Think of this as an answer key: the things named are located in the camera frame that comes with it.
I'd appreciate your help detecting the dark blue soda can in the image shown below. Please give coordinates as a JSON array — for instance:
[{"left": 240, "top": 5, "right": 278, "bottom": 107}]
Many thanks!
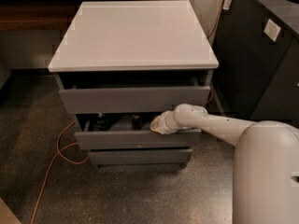
[{"left": 96, "top": 113, "right": 110, "bottom": 131}]

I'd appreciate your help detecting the black side cabinet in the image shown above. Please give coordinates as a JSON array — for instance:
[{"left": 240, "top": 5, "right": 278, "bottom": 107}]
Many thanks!
[{"left": 213, "top": 0, "right": 299, "bottom": 126}]

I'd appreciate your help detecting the grey top drawer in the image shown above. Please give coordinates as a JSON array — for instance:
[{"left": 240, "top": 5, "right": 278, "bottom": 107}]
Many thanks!
[{"left": 59, "top": 83, "right": 210, "bottom": 114}]

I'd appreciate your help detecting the orange soda can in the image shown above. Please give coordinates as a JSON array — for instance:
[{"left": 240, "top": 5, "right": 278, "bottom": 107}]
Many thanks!
[{"left": 131, "top": 115, "right": 142, "bottom": 131}]

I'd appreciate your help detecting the white tag on cable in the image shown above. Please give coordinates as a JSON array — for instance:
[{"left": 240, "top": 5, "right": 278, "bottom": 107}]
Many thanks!
[{"left": 222, "top": 0, "right": 232, "bottom": 10}]

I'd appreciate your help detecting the grey bottom drawer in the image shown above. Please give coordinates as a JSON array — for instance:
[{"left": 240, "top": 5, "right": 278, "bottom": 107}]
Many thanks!
[{"left": 89, "top": 148, "right": 192, "bottom": 165}]

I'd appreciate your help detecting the grey drawer cabinet white top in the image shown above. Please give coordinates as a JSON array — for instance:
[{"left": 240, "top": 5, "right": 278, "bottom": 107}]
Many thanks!
[{"left": 49, "top": 0, "right": 218, "bottom": 170}]

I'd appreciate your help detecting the grey drawer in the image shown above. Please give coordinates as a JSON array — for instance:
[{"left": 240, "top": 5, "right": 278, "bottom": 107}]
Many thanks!
[
  {"left": 89, "top": 148, "right": 192, "bottom": 165},
  {"left": 59, "top": 83, "right": 210, "bottom": 114},
  {"left": 75, "top": 113, "right": 201, "bottom": 150}
]

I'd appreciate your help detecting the white wall socket plate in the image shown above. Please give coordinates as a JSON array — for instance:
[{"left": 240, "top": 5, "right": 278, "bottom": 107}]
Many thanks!
[{"left": 263, "top": 19, "right": 281, "bottom": 42}]

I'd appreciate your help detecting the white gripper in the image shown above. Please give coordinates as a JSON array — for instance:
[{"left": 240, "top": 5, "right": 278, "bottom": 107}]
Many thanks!
[{"left": 150, "top": 111, "right": 183, "bottom": 134}]

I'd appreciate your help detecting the orange power cable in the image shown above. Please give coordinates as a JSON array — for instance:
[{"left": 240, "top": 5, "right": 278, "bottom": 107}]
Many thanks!
[{"left": 29, "top": 0, "right": 238, "bottom": 224}]

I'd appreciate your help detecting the dark wooden bench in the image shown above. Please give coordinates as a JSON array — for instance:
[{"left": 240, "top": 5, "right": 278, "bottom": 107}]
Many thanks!
[{"left": 0, "top": 0, "right": 179, "bottom": 32}]

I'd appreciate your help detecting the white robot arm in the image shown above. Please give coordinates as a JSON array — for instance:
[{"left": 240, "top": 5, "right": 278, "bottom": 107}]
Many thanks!
[{"left": 150, "top": 104, "right": 299, "bottom": 224}]

